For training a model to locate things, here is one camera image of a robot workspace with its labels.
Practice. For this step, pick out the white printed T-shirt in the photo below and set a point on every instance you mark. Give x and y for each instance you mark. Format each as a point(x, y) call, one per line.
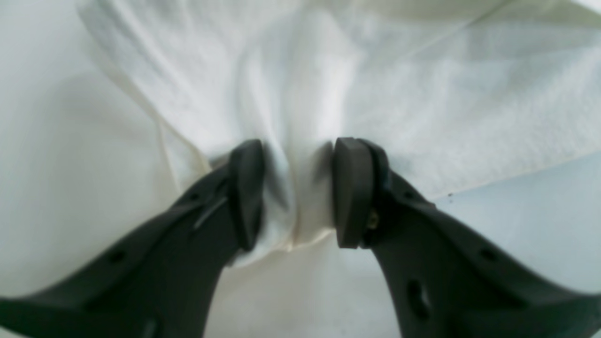
point(460, 93)

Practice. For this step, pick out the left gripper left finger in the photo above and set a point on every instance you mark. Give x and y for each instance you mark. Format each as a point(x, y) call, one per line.
point(159, 280)

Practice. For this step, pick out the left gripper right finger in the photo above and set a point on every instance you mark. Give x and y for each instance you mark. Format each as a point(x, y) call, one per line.
point(445, 279)

